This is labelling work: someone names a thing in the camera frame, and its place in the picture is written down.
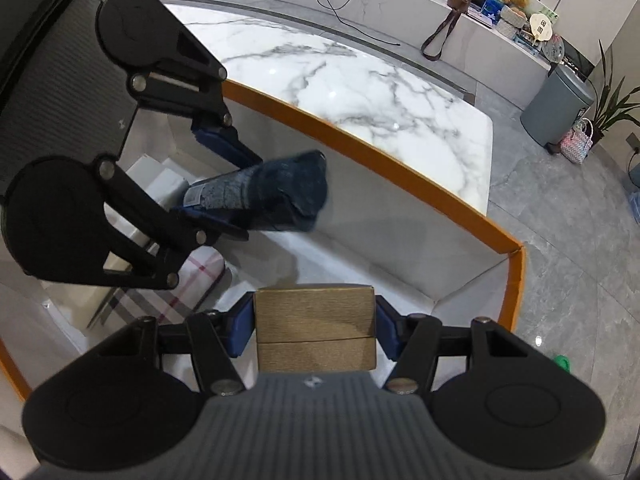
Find plaid pouch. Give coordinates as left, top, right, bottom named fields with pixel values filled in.
left=87, top=246, right=227, bottom=332

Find woven storage basket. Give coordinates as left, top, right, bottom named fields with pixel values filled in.
left=499, top=6, right=532, bottom=42

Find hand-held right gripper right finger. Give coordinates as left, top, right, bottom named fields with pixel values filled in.
left=375, top=294, right=532, bottom=395

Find orange-rimmed white storage box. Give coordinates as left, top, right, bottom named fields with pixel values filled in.
left=0, top=80, right=526, bottom=406

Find black cable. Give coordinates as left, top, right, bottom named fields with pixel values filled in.
left=319, top=0, right=401, bottom=49

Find pink woven basket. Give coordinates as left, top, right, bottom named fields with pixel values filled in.
left=560, top=119, right=597, bottom=165

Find white cardboard box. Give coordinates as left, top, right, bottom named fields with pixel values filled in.
left=125, top=154, right=168, bottom=196

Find brown bag with strap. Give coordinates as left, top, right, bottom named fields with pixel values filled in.
left=421, top=0, right=477, bottom=60

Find round white hand fan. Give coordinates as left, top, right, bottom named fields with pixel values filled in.
left=529, top=12, right=557, bottom=42

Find dark blue socks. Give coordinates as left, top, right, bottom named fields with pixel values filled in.
left=182, top=150, right=330, bottom=234

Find green potted plant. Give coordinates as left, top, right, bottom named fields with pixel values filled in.
left=590, top=40, right=640, bottom=135

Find marble television console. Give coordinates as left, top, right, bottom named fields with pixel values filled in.
left=125, top=0, right=558, bottom=111

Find grey pedal trash bin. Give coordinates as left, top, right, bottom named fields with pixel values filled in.
left=520, top=62, right=597, bottom=155

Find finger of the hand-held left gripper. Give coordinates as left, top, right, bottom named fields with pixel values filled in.
left=96, top=156, right=250, bottom=291
left=126, top=7, right=264, bottom=169

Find white wrapped packet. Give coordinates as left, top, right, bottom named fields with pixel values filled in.
left=147, top=160, right=201, bottom=213

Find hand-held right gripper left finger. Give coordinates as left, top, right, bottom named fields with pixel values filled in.
left=97, top=292, right=257, bottom=396

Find brown wooden box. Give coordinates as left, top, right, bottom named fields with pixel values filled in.
left=253, top=285, right=377, bottom=375

